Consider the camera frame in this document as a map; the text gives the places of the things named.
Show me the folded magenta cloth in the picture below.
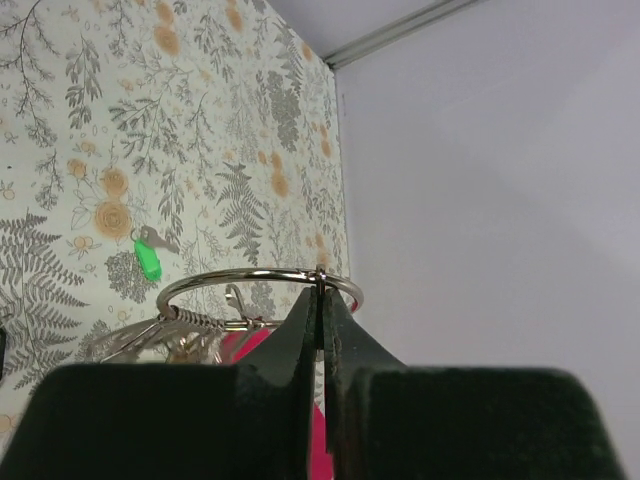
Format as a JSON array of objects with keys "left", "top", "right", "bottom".
[{"left": 220, "top": 327, "right": 334, "bottom": 479}]

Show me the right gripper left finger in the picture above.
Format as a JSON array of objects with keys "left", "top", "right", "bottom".
[{"left": 1, "top": 288, "right": 318, "bottom": 479}]

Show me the green tag key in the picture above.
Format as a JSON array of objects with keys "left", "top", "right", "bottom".
[{"left": 131, "top": 225, "right": 179, "bottom": 282}]

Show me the large metal keyring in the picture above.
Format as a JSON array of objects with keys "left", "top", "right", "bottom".
[{"left": 74, "top": 264, "right": 365, "bottom": 365}]

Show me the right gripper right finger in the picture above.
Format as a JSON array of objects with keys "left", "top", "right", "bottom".
[{"left": 322, "top": 292, "right": 625, "bottom": 479}]

